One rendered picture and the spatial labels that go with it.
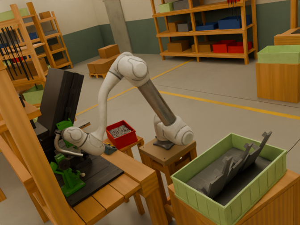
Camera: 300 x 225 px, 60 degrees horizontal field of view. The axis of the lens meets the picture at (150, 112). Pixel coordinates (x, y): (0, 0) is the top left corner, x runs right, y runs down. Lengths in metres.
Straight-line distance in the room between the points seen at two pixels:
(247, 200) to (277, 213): 0.32
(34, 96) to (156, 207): 3.43
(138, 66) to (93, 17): 10.91
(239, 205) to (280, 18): 5.61
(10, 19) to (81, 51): 7.56
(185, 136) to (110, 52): 7.16
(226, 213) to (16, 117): 1.13
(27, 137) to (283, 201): 1.52
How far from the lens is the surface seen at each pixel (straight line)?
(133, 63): 1.55
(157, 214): 2.07
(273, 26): 6.87
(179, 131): 1.83
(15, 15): 4.60
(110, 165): 2.07
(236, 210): 1.57
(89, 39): 12.22
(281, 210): 1.92
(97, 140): 1.76
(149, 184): 1.88
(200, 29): 7.31
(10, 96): 1.32
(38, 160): 1.42
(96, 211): 1.76
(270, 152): 1.90
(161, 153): 2.03
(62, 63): 11.12
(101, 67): 8.10
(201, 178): 1.81
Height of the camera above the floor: 2.00
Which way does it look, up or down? 24 degrees down
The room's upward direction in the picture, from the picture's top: 14 degrees counter-clockwise
